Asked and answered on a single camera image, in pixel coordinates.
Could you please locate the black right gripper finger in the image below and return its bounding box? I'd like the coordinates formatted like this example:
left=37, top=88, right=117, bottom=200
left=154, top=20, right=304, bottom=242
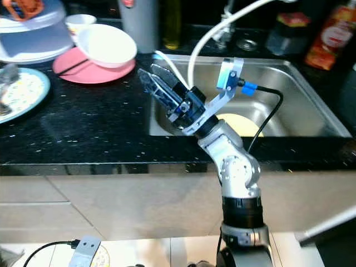
left=147, top=62, right=192, bottom=96
left=137, top=68, right=180, bottom=120

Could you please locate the white bowl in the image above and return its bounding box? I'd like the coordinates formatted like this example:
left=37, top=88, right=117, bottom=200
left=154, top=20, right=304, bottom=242
left=76, top=24, right=138, bottom=68

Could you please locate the black chopstick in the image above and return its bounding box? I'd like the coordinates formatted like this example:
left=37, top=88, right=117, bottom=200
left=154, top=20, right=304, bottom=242
left=68, top=57, right=91, bottom=76

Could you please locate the thin white tube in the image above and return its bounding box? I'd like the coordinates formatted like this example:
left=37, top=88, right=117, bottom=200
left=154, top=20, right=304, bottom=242
left=153, top=50, right=192, bottom=87

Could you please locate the olive oil bottle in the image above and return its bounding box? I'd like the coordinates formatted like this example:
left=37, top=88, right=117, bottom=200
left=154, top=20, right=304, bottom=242
left=161, top=0, right=183, bottom=51

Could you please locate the yellow plate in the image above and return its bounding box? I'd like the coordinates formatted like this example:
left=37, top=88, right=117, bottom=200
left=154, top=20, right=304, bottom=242
left=216, top=112, right=266, bottom=138

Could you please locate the pink plate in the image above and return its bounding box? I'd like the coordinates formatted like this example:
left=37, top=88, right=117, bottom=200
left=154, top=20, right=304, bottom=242
left=52, top=46, right=137, bottom=85

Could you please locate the grey tumbler with red logo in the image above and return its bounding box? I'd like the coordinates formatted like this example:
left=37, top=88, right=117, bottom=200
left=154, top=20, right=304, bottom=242
left=118, top=0, right=160, bottom=55

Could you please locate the metal faucet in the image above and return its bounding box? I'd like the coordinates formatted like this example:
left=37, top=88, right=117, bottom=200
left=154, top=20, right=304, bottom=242
left=214, top=0, right=237, bottom=51

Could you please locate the white printed mug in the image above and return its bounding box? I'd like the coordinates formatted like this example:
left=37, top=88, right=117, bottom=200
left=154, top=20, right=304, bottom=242
left=65, top=14, right=98, bottom=42

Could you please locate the dark plastic box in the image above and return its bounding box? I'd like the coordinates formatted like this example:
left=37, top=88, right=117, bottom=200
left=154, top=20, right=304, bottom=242
left=265, top=22, right=309, bottom=56

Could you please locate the stainless steel sink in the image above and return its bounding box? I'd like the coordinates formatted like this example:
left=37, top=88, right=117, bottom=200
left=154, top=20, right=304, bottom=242
left=147, top=54, right=354, bottom=139

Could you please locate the blue rim lemon print plate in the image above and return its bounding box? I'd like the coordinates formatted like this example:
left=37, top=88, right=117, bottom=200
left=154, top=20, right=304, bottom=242
left=0, top=67, right=52, bottom=124

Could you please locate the steel spoon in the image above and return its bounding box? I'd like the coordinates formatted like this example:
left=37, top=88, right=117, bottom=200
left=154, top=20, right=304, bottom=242
left=3, top=63, right=24, bottom=106

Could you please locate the red orange packet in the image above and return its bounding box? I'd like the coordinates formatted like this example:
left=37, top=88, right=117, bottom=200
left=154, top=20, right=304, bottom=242
left=305, top=4, right=356, bottom=71

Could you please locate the dark panel with grey edge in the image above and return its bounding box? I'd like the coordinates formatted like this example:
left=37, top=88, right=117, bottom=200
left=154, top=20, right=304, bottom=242
left=295, top=220, right=356, bottom=267

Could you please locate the olive green cloth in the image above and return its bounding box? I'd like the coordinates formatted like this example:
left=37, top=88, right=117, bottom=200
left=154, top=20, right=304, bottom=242
left=0, top=248, right=24, bottom=267

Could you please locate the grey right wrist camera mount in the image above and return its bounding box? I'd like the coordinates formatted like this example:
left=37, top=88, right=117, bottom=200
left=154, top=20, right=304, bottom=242
left=179, top=56, right=245, bottom=137

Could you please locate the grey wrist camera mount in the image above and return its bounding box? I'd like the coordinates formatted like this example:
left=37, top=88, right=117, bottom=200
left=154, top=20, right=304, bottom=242
left=179, top=56, right=245, bottom=137
left=70, top=235, right=102, bottom=267

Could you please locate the thick white faucet hose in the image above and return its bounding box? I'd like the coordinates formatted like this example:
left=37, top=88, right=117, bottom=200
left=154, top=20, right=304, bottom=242
left=186, top=0, right=284, bottom=90

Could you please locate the blue cable plug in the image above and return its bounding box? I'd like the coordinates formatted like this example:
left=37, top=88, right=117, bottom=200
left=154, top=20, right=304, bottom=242
left=242, top=81, right=258, bottom=95

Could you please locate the round metal counter ring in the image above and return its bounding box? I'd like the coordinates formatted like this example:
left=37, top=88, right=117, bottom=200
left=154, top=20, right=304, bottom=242
left=235, top=34, right=259, bottom=52

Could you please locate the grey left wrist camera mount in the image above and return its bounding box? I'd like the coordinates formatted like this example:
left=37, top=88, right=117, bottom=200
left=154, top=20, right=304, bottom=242
left=70, top=235, right=102, bottom=267

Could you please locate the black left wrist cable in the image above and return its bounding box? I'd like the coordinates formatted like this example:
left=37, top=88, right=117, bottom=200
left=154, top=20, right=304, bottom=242
left=22, top=240, right=80, bottom=267

